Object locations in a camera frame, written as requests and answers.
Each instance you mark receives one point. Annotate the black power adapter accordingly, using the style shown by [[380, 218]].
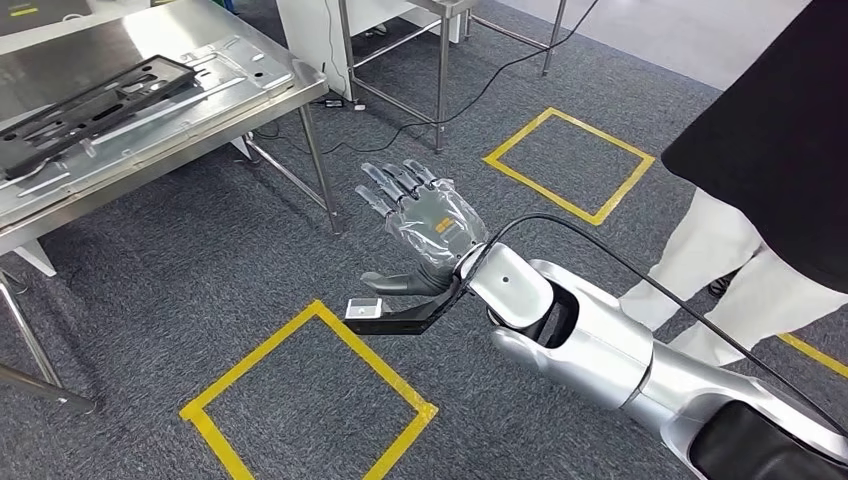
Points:
[[331, 102]]

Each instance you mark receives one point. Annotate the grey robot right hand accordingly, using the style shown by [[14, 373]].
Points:
[[437, 225]]

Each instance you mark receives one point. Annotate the stainless steel workbench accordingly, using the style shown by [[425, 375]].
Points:
[[199, 26]]

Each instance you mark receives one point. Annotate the yellow floor tape square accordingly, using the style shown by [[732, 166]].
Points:
[[543, 193], [252, 361]]

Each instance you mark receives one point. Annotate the stainless steel table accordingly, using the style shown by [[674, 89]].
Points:
[[450, 6]]

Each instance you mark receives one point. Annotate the white board panel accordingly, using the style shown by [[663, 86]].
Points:
[[36, 258]]

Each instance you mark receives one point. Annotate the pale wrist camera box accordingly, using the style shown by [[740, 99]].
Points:
[[364, 309]]

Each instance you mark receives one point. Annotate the stamped sheet metal panel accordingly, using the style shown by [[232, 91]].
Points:
[[132, 142]]

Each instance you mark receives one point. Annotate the white cabinet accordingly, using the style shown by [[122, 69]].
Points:
[[311, 40]]

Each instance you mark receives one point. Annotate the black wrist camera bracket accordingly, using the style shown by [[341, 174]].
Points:
[[411, 321]]

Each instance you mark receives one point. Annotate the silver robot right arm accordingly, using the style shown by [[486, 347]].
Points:
[[596, 351]]

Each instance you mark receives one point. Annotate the black plastic mounting plate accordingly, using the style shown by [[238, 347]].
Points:
[[16, 159]]

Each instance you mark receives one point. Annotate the person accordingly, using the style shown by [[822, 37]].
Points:
[[782, 132]]

